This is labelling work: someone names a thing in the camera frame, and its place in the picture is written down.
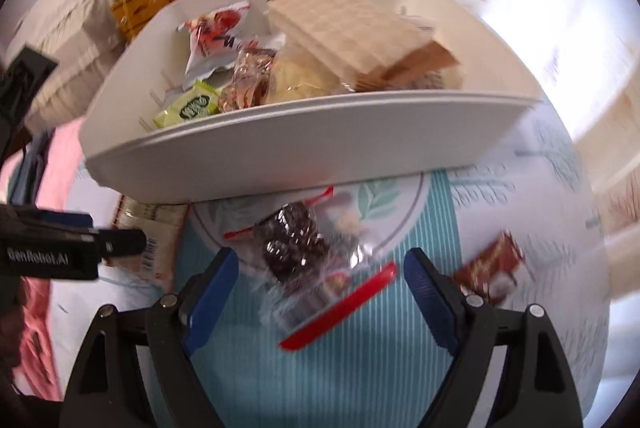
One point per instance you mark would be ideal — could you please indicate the white lace-covered furniture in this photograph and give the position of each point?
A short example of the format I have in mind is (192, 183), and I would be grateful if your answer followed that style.
(82, 36)

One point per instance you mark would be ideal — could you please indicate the dark blue clothing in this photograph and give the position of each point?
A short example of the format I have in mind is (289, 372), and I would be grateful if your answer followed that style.
(25, 181)

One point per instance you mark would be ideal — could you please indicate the wafer biscuit pack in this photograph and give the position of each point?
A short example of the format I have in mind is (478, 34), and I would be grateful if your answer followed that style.
(367, 47)

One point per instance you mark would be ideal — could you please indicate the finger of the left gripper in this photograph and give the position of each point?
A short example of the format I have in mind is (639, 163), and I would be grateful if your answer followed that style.
(109, 243)
(14, 218)

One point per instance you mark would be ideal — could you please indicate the dark date cake red-strip packet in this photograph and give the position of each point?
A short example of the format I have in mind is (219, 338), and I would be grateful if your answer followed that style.
(313, 271)

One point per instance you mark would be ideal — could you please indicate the red white jujube snack bag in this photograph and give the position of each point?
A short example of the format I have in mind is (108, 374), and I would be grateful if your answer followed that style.
(214, 40)

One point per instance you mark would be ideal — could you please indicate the green snack packet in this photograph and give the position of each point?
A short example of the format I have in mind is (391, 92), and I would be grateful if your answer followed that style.
(200, 101)

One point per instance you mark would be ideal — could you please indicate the pink quilted blanket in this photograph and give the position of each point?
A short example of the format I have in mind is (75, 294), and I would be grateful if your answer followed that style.
(38, 366)

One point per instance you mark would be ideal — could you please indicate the Lipo red white snack packet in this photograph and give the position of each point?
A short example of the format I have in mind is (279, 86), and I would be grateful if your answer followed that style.
(162, 226)

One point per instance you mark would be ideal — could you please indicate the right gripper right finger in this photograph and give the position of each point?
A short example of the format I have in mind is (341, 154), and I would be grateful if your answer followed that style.
(536, 387)

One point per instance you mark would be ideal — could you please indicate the white leaf-print bedsheet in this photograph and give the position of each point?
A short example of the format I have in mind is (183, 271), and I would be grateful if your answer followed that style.
(381, 367)

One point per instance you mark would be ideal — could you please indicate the clear bag pale cake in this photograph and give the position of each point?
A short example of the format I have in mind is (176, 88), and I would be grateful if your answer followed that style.
(297, 75)

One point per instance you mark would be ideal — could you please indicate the nut brittle clear packet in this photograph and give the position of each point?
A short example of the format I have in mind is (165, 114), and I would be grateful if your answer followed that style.
(250, 80)

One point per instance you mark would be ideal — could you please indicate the small brown chocolate packet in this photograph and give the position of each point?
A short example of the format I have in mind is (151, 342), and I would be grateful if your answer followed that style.
(493, 273)

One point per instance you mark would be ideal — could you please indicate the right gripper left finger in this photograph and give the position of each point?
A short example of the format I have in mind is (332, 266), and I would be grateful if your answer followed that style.
(106, 388)

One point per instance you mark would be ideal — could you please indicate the white plastic storage bin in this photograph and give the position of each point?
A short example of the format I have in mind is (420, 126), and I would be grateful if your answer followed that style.
(299, 144)

